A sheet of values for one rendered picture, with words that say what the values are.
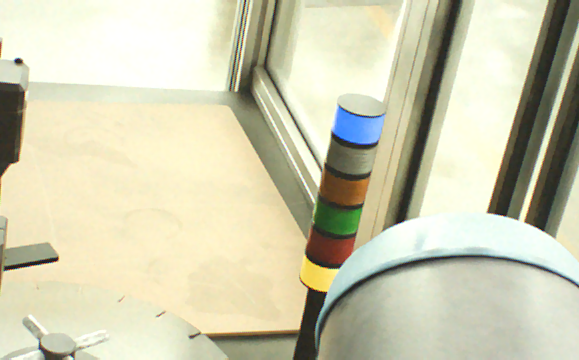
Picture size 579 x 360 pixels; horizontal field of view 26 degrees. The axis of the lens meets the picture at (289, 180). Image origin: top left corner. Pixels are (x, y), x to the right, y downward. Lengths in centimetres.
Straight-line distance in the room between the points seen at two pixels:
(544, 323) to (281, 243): 125
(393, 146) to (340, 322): 104
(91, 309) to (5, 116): 34
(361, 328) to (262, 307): 109
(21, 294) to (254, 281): 49
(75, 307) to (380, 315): 72
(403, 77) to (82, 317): 53
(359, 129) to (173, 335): 25
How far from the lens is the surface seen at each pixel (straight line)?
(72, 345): 102
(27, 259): 127
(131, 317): 115
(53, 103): 196
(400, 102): 149
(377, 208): 155
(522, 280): 46
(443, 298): 45
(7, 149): 86
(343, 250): 118
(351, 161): 113
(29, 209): 168
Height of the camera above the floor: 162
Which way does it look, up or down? 28 degrees down
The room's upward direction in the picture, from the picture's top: 11 degrees clockwise
